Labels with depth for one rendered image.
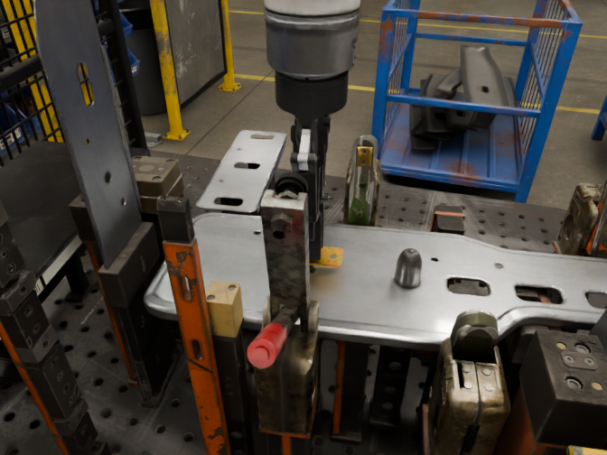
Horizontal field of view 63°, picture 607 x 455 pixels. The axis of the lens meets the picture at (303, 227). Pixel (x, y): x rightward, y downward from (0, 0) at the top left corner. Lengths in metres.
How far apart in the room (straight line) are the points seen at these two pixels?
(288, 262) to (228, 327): 0.14
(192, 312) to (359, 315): 0.20
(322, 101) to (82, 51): 0.29
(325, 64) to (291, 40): 0.04
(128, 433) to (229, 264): 0.36
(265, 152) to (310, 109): 0.45
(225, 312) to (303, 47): 0.28
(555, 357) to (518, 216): 0.97
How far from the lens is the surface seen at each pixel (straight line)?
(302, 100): 0.50
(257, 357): 0.37
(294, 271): 0.45
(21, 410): 1.00
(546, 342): 0.46
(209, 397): 0.63
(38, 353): 0.65
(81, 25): 0.64
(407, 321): 0.60
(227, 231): 0.73
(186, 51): 3.50
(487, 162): 2.84
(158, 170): 0.79
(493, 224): 1.35
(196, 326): 0.53
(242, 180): 0.86
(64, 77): 0.61
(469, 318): 0.47
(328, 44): 0.47
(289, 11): 0.47
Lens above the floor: 1.43
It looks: 36 degrees down
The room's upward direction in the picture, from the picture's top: straight up
